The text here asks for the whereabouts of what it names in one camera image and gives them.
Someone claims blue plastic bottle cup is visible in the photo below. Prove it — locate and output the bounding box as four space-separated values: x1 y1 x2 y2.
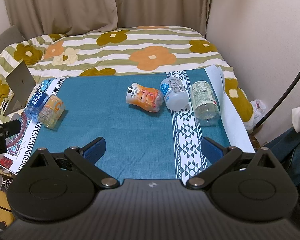
25 90 49 122

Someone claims orange label clear cup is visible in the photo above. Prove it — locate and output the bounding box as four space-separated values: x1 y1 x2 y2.
38 95 65 129

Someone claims white blue label cup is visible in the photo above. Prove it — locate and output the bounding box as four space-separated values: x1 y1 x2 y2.
160 77 189 111

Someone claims orange cartoon print cup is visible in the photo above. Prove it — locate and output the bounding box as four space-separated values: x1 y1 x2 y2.
126 83 163 113

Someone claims grey open laptop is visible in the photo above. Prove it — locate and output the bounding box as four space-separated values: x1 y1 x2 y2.
4 61 36 116

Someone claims white plastic bag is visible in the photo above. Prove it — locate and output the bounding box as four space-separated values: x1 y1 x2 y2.
250 99 266 125

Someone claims teal patterned cloth mat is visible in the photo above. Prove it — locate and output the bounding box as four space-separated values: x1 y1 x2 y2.
0 66 253 181

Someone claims grey headboard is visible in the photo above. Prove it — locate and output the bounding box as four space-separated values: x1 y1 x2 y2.
0 25 25 54

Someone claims floral striped bed quilt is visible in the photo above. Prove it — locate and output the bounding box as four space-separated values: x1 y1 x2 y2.
0 26 254 130

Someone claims beige curtain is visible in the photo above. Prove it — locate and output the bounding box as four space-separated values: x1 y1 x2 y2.
5 0 210 38

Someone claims black cable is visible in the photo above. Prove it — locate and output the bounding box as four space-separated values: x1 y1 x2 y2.
253 55 300 128

